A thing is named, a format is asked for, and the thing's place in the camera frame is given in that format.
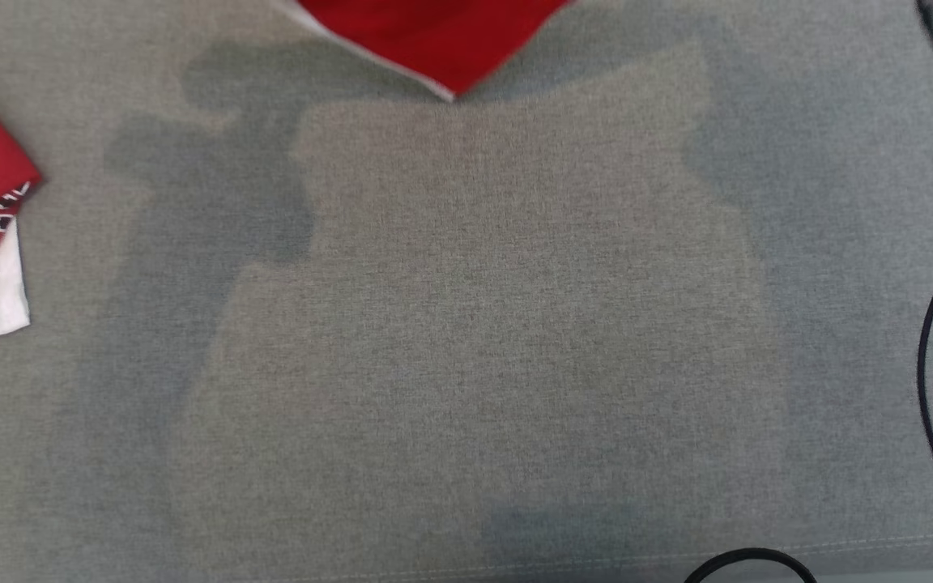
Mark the red shorts with white trim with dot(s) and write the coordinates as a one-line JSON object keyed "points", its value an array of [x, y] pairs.
{"points": [[434, 40]]}

